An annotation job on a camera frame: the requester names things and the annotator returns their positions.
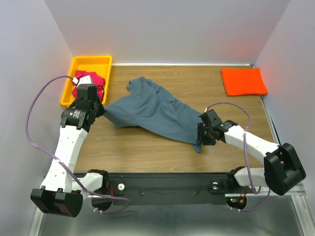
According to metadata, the grey-blue t-shirt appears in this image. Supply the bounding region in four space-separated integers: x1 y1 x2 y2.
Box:
104 77 202 153

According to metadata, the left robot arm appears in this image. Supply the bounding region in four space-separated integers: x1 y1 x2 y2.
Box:
31 84 109 217

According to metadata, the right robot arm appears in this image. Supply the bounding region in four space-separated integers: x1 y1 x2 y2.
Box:
197 109 306 195

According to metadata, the magenta t-shirt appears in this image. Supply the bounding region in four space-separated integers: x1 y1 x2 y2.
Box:
72 70 106 102

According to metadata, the yellow plastic bin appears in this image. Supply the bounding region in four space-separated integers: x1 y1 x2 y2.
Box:
61 56 112 107

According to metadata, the folded orange t-shirt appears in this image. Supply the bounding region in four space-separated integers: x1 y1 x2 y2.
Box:
221 68 268 96

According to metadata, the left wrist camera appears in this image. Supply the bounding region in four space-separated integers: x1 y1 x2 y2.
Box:
72 75 93 86

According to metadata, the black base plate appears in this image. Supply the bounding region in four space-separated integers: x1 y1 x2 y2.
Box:
73 173 256 206

